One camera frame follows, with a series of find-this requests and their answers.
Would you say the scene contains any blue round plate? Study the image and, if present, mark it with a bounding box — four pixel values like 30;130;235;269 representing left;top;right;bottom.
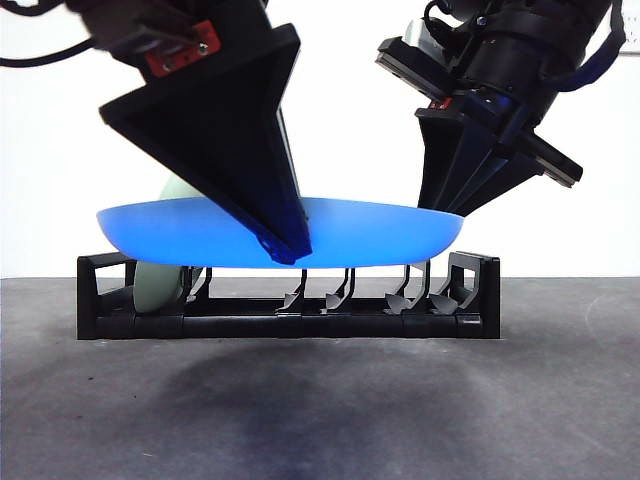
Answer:
95;196;465;271

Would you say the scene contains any green round plate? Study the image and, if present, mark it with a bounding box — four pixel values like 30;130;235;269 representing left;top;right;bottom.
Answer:
133;173;201;315

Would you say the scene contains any black plate rack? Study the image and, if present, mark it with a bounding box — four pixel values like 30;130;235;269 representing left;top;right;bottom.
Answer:
76;251;502;341

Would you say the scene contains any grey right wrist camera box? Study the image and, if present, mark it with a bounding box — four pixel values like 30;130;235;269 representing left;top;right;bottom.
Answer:
403;18;449;59

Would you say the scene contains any blue braided cable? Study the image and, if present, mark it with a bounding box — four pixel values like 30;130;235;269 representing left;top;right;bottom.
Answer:
542;0;629;94

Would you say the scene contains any white wall socket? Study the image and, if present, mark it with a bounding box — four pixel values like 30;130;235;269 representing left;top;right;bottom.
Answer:
619;9;640;54

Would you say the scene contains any thin black cable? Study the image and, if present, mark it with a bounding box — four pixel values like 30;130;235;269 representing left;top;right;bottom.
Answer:
0;39;99;70

